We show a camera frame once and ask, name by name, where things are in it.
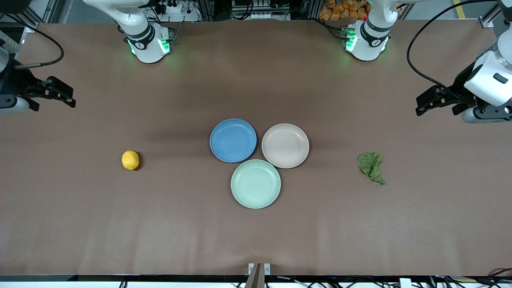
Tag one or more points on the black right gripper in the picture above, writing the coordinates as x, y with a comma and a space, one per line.
19, 82

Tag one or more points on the yellow lemon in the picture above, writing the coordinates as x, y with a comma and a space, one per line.
130, 160

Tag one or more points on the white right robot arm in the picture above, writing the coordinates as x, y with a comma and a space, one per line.
146, 38

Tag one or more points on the beige round plate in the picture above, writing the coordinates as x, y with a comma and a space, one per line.
285, 146

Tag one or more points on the mint green round plate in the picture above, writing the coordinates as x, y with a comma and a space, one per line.
256, 184

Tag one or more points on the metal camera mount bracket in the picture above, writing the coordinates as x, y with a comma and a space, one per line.
259, 272

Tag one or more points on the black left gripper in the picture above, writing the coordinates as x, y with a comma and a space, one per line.
460, 90

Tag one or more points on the green lettuce leaf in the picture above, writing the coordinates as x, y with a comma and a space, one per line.
370, 164

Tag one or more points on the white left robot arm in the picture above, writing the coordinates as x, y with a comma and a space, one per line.
370, 38

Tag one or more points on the blue round plate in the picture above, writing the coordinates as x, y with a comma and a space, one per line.
233, 140

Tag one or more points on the white power strip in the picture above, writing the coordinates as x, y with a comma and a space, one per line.
176, 8

